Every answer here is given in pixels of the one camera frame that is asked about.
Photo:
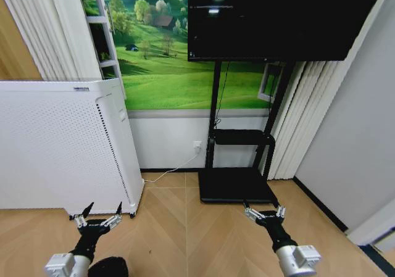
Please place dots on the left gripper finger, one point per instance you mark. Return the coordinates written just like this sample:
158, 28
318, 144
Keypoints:
113, 220
81, 219

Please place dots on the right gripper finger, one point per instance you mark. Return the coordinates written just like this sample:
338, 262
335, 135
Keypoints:
280, 212
252, 213

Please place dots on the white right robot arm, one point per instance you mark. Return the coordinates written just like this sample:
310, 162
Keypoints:
297, 260

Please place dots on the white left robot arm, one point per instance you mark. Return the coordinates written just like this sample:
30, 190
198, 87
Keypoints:
66, 264

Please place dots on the black wheeled tv stand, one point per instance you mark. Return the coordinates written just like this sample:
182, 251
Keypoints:
234, 184

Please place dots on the black round object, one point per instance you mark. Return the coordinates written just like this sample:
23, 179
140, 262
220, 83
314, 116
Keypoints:
108, 268

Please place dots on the white perforated air purifier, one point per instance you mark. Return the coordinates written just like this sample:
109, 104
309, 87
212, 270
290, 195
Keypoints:
61, 141

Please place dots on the white cabinet corner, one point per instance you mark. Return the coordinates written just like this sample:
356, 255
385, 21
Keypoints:
375, 224

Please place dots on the white pleated curtain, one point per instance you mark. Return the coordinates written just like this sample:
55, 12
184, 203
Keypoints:
302, 116
52, 27

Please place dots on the large black tv screen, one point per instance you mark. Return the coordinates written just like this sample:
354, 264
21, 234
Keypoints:
277, 21

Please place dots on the white wall socket with plug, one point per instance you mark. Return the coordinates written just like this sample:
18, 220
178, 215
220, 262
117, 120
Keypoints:
197, 146

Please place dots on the green landscape wall poster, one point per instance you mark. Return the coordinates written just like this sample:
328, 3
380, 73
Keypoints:
172, 73

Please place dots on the wooden wall panel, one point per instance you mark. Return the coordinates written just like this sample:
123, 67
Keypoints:
15, 52

